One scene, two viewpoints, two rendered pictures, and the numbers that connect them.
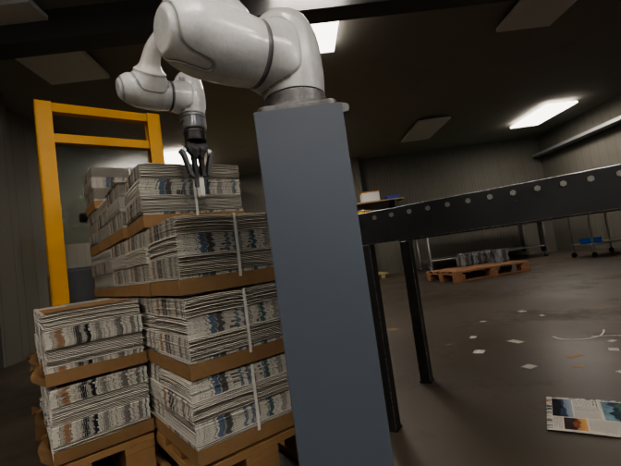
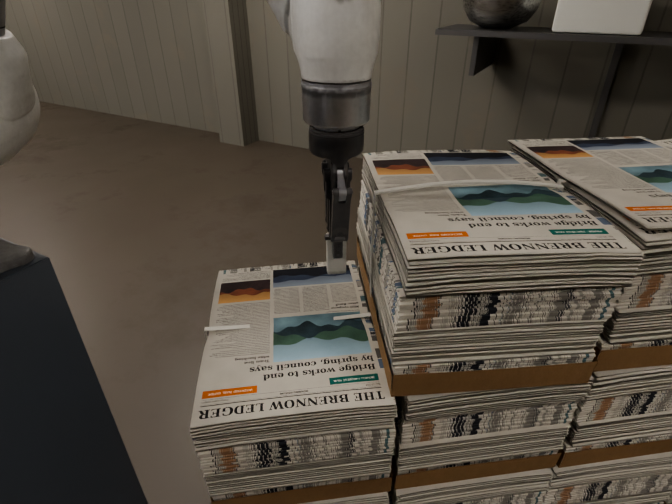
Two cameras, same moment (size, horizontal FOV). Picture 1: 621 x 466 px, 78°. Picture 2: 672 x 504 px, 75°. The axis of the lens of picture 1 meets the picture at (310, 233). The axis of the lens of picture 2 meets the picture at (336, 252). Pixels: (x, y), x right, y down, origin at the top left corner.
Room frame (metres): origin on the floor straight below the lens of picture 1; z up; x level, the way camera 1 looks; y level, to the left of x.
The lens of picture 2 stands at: (1.63, -0.15, 1.32)
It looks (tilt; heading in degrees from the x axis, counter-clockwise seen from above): 31 degrees down; 120
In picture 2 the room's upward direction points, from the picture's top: straight up
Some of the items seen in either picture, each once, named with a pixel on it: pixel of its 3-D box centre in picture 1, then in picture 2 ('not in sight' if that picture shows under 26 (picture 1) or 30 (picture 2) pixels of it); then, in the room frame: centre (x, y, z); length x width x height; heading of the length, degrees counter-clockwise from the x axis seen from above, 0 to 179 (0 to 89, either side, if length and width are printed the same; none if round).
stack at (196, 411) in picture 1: (183, 334); (489, 442); (1.62, 0.58, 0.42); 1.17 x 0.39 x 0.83; 38
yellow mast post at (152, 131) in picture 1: (164, 239); not in sight; (2.73, 1.04, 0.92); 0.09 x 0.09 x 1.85; 38
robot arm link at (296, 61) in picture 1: (286, 57); not in sight; (0.93, 0.00, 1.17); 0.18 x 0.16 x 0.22; 129
